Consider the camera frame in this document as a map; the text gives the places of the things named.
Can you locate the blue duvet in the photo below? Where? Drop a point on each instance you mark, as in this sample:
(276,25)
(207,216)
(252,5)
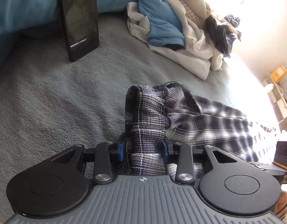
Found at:
(16,15)

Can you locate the dark navy garment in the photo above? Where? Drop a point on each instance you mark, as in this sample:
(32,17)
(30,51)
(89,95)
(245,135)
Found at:
(222,37)

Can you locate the yellow box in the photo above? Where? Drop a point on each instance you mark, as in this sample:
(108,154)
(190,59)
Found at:
(279,74)

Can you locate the grey battery pack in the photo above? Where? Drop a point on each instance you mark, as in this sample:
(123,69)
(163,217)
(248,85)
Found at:
(280,156)

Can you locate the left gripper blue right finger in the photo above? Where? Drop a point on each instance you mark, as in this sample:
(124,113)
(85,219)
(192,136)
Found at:
(167,149)

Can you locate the white low shelf unit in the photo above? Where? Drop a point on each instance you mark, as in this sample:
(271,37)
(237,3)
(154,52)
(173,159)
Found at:
(278,100)

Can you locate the dark plaid flannel pants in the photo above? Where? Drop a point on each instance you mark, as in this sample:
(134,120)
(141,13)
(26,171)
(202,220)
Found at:
(170,110)

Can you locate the cream white sheet garment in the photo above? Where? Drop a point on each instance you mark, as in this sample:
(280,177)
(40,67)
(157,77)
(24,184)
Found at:
(199,55)

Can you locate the light blue garment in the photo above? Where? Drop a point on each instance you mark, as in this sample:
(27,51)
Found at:
(165,27)

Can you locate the dark cloth in box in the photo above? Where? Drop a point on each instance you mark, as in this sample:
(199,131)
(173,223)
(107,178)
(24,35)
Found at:
(232,20)

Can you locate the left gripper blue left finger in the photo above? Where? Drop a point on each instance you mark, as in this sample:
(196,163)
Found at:
(121,147)

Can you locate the person's right hand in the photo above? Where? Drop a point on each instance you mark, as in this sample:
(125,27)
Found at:
(281,207)

